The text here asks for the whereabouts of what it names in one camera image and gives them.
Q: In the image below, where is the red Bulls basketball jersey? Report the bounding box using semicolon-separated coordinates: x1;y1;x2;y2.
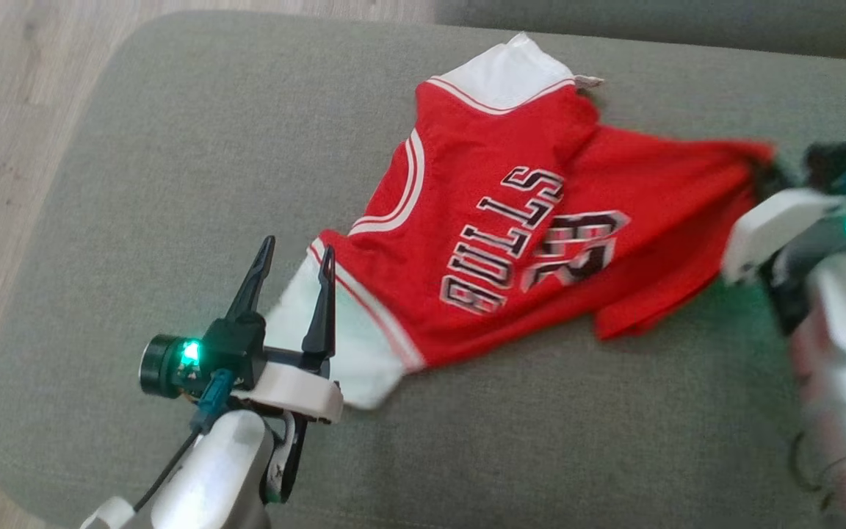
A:
265;31;776;411

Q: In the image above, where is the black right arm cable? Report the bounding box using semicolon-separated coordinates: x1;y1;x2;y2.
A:
790;432;835;508

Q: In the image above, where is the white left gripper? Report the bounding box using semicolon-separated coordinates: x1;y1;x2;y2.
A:
225;234;344;505

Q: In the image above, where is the grey sofa seat cushion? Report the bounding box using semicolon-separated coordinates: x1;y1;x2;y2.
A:
0;10;846;529

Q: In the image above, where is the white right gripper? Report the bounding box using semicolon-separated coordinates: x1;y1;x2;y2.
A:
720;162;846;336

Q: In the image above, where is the grey sofa back cushion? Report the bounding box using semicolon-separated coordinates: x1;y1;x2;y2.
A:
434;0;846;64

